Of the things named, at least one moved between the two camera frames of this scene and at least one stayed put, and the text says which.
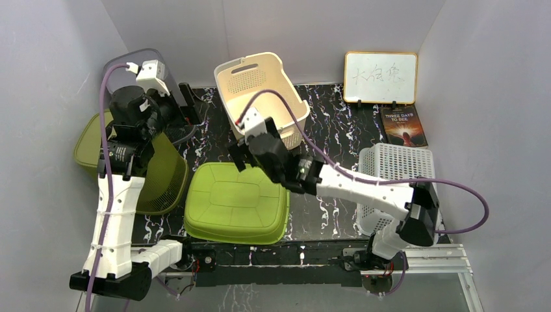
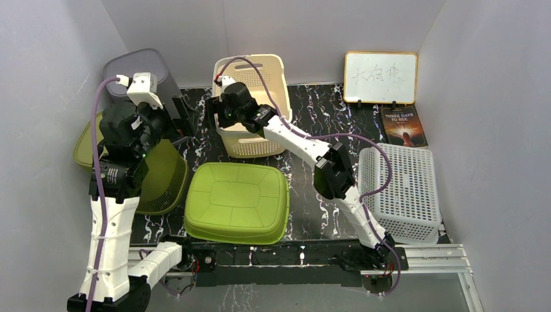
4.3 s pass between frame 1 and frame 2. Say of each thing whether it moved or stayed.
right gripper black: moved
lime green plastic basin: stayed
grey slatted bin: stayed
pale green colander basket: stayed
